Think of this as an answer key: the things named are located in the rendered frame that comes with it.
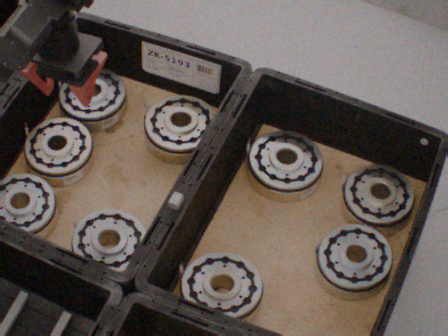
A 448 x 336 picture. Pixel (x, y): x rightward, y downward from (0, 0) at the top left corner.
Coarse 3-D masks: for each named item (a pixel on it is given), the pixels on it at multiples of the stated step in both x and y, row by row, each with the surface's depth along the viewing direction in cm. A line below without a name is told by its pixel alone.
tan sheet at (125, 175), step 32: (128, 96) 139; (160, 96) 139; (128, 128) 135; (96, 160) 131; (128, 160) 131; (160, 160) 132; (64, 192) 127; (96, 192) 128; (128, 192) 128; (160, 192) 128; (64, 224) 124
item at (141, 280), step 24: (264, 72) 129; (240, 96) 126; (336, 96) 127; (408, 120) 125; (216, 144) 121; (432, 168) 120; (192, 192) 116; (432, 192) 117; (168, 240) 111; (408, 240) 112; (144, 264) 109; (408, 264) 110; (144, 288) 107; (192, 312) 105; (216, 312) 105; (384, 312) 107
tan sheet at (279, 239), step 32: (352, 160) 133; (256, 192) 129; (320, 192) 129; (416, 192) 130; (224, 224) 125; (256, 224) 125; (288, 224) 126; (320, 224) 126; (192, 256) 122; (256, 256) 122; (288, 256) 122; (224, 288) 119; (288, 288) 119; (320, 288) 119; (384, 288) 119; (256, 320) 116; (288, 320) 116; (320, 320) 116; (352, 320) 116
